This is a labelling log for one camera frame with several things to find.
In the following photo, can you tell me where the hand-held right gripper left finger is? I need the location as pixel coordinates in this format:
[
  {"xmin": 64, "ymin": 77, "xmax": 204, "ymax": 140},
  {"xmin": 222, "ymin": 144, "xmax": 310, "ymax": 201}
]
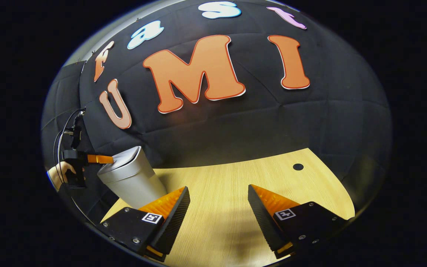
[{"xmin": 99, "ymin": 186, "xmax": 191, "ymax": 263}]

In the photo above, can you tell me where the white desktop garbage bin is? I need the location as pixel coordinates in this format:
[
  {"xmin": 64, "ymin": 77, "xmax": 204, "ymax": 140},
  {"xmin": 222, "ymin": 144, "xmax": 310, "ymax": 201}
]
[{"xmin": 97, "ymin": 146, "xmax": 168, "ymax": 209}]

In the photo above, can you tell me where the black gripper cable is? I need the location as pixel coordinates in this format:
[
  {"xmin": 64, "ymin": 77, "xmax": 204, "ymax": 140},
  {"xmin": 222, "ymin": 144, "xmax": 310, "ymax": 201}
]
[{"xmin": 52, "ymin": 108, "xmax": 85, "ymax": 186}]

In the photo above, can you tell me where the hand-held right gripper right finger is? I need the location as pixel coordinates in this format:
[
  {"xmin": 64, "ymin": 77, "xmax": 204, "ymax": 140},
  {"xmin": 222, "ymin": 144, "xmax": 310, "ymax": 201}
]
[{"xmin": 248, "ymin": 184, "xmax": 348, "ymax": 259}]

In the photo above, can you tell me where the wooden desktop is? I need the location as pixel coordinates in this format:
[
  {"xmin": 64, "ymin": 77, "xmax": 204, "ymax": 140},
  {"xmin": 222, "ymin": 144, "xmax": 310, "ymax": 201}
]
[{"xmin": 100, "ymin": 148, "xmax": 355, "ymax": 267}]

